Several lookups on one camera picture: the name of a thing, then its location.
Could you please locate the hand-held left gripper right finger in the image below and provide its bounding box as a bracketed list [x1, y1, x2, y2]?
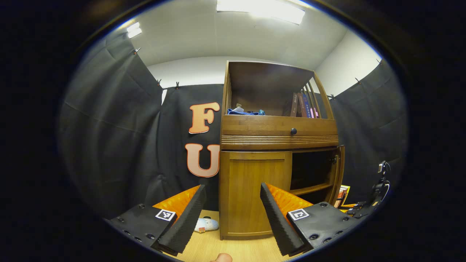
[260, 183, 361, 257]

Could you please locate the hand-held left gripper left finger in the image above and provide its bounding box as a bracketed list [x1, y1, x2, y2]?
[109, 184, 207, 257]

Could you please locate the wooden cabinet door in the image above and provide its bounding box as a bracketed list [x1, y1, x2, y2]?
[329, 145, 345, 206]
[219, 151, 293, 240]

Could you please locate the wooden double-door shoe cabinet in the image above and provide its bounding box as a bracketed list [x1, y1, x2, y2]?
[218, 60, 345, 241]

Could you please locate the white plush toy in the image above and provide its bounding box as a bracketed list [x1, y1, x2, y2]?
[194, 217, 220, 233]

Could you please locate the wooden inner shelf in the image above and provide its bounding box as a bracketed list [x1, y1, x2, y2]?
[290, 183, 333, 196]

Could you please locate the blue cloth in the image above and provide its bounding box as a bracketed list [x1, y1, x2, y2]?
[227, 108, 265, 116]

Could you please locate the maroon book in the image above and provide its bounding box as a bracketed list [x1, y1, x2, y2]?
[297, 93, 307, 118]

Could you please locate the brown book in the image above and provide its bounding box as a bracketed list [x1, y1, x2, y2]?
[289, 92, 299, 117]

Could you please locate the small ceiling light panel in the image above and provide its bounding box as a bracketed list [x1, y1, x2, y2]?
[126, 22, 142, 39]

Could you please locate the large ceiling light panel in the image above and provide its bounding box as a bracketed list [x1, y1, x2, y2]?
[217, 0, 306, 25]

